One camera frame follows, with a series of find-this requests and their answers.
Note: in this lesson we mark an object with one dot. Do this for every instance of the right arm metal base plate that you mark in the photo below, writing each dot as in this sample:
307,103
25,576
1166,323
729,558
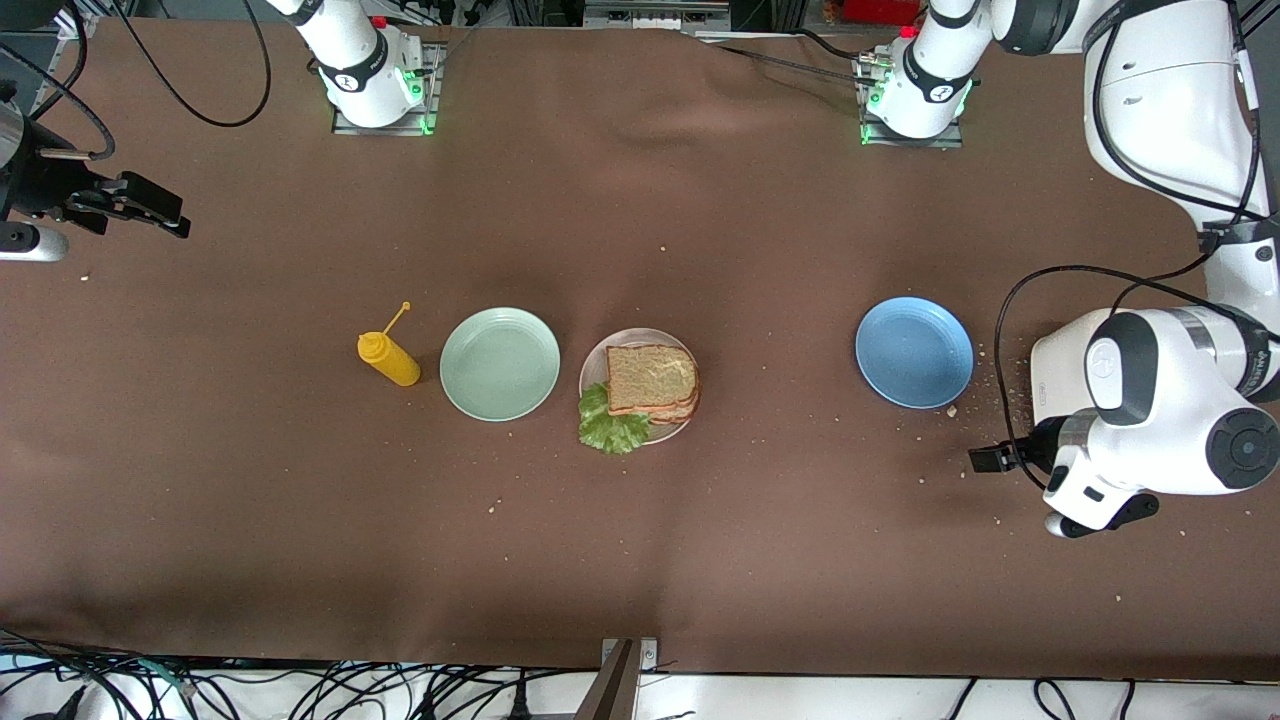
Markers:
380,130

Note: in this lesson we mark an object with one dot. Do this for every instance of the grey power strip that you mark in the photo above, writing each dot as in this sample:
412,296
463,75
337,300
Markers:
655,15

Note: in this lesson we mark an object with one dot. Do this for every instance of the pale green plate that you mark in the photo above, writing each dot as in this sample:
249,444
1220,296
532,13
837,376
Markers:
500,365

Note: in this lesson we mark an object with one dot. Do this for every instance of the blue plate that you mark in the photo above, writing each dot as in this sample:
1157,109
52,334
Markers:
915,352

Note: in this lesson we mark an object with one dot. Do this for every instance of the aluminium frame profile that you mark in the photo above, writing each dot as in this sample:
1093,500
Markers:
80,30
1262,12

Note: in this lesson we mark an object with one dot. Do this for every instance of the grey metal mount bracket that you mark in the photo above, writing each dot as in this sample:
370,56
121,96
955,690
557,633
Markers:
615,690

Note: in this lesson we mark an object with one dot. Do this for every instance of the yellow squeeze bottle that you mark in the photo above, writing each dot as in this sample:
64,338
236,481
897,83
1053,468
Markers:
392,362

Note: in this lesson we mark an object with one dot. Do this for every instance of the beige plate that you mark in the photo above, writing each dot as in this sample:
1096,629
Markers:
592,370

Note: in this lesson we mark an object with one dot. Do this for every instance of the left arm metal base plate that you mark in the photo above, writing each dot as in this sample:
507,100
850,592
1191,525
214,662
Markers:
910,143

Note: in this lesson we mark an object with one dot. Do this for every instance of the green lettuce leaf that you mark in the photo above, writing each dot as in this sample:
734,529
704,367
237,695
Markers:
612,430

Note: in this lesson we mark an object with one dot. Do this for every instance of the brown table cloth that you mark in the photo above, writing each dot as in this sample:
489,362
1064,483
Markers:
640,550

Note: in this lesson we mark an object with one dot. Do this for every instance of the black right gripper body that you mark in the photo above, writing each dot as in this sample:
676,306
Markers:
42,186

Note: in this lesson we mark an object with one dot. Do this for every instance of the white toaster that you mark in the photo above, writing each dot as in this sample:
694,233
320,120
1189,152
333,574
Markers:
1055,370

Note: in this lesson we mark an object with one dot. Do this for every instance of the brown bread slice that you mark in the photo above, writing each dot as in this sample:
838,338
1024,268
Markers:
672,414
650,378

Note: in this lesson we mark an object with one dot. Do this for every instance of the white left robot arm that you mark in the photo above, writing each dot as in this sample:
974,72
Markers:
1160,100

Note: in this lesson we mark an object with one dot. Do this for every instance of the red box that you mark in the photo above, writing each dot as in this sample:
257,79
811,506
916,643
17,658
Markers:
880,10

